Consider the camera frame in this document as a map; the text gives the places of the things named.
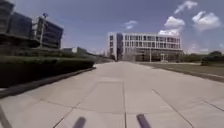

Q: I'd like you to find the pale concrete slab pavement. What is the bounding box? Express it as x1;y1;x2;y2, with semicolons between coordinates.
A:
0;60;224;128

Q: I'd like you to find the white multi-storey building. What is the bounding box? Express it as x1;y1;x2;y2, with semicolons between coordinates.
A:
107;31;184;63

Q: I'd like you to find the low distant building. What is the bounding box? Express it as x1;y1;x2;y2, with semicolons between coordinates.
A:
61;46;88;55

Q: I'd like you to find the robot's own part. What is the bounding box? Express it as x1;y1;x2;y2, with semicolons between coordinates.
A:
72;116;87;128
136;113;152;128

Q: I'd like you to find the dark kerb strip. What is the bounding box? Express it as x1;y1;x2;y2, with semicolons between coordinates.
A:
0;66;97;100

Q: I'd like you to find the dark green hedge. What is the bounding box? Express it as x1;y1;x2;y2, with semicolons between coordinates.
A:
0;48;95;89

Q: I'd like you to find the grass strip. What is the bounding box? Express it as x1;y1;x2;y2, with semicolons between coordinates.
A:
139;62;224;83

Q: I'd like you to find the dark bush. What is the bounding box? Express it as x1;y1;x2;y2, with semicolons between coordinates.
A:
200;50;224;67

